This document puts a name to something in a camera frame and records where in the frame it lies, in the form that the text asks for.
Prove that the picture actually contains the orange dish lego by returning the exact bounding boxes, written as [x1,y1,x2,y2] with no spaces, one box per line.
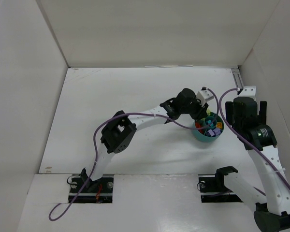
[195,121,203,130]

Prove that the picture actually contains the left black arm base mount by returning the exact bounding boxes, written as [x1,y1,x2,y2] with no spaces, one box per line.
[67,172,114,203]

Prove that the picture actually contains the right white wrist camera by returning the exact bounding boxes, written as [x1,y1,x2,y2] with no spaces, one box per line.
[237,86,256,101]

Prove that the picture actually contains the purple lego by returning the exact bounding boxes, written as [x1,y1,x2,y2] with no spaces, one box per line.
[213,128,221,136]

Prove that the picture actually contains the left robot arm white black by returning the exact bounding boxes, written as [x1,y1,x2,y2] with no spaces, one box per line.
[80,88,214,192]

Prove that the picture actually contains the yellow curved lego brick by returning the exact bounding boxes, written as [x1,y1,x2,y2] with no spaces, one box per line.
[216,122,223,129]

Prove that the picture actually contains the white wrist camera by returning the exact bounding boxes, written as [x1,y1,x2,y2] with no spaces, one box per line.
[237,86,256,101]
[196,87,214,106]

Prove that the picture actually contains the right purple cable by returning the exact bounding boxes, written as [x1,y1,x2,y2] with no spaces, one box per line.
[218,87,290,206]

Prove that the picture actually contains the purple long lego brick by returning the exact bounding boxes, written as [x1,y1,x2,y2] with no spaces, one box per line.
[205,130,215,137]

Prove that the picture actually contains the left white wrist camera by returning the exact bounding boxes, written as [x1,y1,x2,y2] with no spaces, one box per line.
[196,87,214,106]

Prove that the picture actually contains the purple cable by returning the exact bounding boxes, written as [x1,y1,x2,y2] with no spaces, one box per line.
[48,88,224,221]
[218,87,290,206]

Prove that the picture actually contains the teal round divided container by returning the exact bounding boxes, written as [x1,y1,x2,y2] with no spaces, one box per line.
[192,112,224,143]

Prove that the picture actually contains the aluminium rail right side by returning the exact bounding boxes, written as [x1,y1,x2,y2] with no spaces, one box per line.
[231,67,244,89]

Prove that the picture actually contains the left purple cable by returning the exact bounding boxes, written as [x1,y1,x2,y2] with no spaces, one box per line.
[48,88,224,221]

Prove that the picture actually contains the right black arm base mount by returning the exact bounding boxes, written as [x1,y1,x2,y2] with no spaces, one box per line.
[197,166,242,203]

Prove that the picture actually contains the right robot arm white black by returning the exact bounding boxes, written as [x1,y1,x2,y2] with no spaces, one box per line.
[216,97,290,232]

